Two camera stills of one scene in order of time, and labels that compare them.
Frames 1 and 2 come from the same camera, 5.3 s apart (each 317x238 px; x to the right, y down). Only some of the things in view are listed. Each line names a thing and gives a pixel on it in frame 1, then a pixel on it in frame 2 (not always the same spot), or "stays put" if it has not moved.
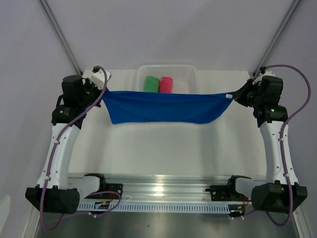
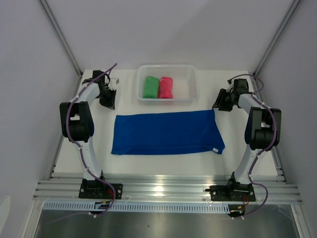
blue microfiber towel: (149, 107) to (183, 132)
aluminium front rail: (159, 188) stays put
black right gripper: (239, 95) to (220, 102)
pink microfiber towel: (166, 85) stays put
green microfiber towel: (151, 84) stays put
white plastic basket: (184, 79) stays put
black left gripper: (89, 84) to (111, 103)
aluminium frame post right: (277, 36) stays put
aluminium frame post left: (57, 28) stays put
